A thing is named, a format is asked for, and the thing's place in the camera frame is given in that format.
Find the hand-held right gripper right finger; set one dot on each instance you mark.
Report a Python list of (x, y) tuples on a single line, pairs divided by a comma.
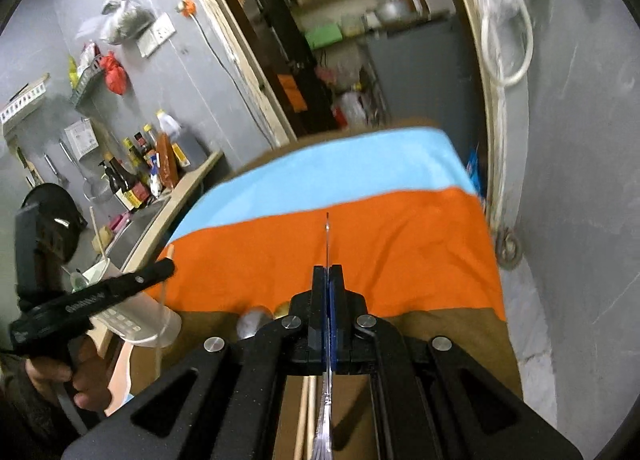
[(337, 320)]

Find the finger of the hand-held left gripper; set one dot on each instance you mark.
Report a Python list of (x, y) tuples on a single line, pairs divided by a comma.
[(145, 279)]

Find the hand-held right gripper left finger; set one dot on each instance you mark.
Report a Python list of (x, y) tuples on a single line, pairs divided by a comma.
[(320, 320)]

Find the white utensil holder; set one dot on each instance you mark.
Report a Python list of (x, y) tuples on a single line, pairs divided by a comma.
[(145, 317)]

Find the gold spoon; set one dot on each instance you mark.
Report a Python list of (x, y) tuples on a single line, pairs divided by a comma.
[(281, 312)]

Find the silver spoon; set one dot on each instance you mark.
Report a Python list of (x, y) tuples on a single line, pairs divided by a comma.
[(252, 322)]

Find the wooden chopstick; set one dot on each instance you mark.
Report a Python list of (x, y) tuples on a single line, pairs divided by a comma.
[(301, 420), (312, 405), (96, 232)]

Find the person's left forearm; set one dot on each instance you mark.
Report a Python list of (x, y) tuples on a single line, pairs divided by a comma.
[(20, 405)]

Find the person's left hand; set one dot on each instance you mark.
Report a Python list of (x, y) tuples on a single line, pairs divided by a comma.
[(92, 380)]

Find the steel sink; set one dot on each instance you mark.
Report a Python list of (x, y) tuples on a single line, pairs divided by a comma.
[(135, 235)]

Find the pink soap dish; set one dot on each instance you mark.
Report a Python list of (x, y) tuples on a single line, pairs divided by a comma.
[(120, 222)]

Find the sauce bottle yellow red label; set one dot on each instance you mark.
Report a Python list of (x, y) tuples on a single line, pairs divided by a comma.
[(137, 192)]

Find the blue white packet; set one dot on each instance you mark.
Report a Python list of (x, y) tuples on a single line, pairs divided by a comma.
[(155, 182)]

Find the striped blanket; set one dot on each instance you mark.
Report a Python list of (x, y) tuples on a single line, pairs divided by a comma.
[(400, 240)]

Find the mesh strainer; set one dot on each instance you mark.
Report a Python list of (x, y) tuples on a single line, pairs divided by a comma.
[(97, 187)]

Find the beige kitchen counter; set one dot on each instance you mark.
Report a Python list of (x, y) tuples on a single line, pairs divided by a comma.
[(192, 180)]

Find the black pan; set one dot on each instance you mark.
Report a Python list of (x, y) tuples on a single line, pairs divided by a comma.
[(50, 197)]

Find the dark sauce bottle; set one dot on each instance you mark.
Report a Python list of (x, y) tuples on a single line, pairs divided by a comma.
[(150, 140), (142, 150)]

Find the large oil jug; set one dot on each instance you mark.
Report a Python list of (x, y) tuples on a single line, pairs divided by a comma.
[(190, 147)]

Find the hanging metal utensil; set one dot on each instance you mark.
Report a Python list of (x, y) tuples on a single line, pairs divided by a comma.
[(50, 167)]

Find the white hanging basket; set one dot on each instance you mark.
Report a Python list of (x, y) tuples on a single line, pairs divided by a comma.
[(80, 137)]

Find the metal floor drain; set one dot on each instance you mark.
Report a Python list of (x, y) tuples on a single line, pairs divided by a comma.
[(507, 247)]

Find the red plastic bag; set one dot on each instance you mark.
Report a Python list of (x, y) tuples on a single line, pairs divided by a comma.
[(115, 75)]

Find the blue plastic bag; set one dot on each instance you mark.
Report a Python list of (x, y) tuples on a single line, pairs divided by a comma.
[(474, 165)]

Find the white plastic bag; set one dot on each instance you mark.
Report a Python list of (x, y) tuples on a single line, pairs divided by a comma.
[(352, 107)]

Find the green seasoning packet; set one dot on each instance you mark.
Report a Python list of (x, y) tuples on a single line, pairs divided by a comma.
[(74, 69)]

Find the grey cabinet with pot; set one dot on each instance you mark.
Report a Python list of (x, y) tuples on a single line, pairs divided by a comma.
[(425, 75)]

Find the clear plastic bag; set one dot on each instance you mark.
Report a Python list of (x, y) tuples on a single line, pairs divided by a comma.
[(122, 15)]

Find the orange plug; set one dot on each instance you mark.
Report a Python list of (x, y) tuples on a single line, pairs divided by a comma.
[(187, 6)]

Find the green box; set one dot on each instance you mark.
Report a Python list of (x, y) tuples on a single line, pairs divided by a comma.
[(325, 35)]

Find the metal pot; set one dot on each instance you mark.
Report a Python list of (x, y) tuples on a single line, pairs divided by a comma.
[(392, 10)]

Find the grey wall basket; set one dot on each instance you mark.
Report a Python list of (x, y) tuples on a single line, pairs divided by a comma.
[(87, 85)]

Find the long white wall basket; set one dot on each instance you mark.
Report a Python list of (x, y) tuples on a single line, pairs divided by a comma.
[(22, 97)]

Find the wall switch socket panel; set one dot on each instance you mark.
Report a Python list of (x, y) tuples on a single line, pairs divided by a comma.
[(156, 34)]

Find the wooden door frame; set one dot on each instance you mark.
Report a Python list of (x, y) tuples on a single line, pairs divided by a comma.
[(240, 40)]

